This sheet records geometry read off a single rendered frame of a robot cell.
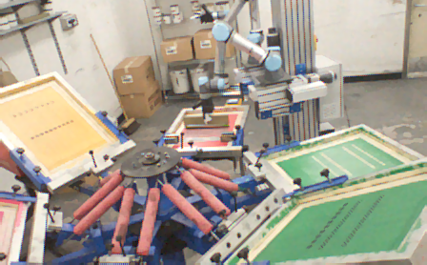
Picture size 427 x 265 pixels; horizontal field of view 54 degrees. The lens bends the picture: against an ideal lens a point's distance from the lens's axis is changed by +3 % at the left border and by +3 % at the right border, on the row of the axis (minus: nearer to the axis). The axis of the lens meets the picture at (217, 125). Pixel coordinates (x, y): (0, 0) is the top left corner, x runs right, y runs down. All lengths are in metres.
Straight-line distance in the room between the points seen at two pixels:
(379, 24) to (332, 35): 0.64
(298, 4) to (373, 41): 3.34
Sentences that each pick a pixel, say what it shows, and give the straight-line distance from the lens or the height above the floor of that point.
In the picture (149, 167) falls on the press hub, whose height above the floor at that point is 1.31.
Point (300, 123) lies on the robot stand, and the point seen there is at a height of 0.77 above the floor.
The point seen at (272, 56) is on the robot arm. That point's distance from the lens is 2.89.
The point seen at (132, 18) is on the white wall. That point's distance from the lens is 6.81.
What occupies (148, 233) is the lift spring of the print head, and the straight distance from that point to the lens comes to 1.86.
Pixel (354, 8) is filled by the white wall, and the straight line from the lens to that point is 6.32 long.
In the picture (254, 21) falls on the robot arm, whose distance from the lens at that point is 3.61.
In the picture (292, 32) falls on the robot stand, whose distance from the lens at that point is 3.25.
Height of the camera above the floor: 2.25
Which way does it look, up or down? 24 degrees down
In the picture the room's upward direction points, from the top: 9 degrees counter-clockwise
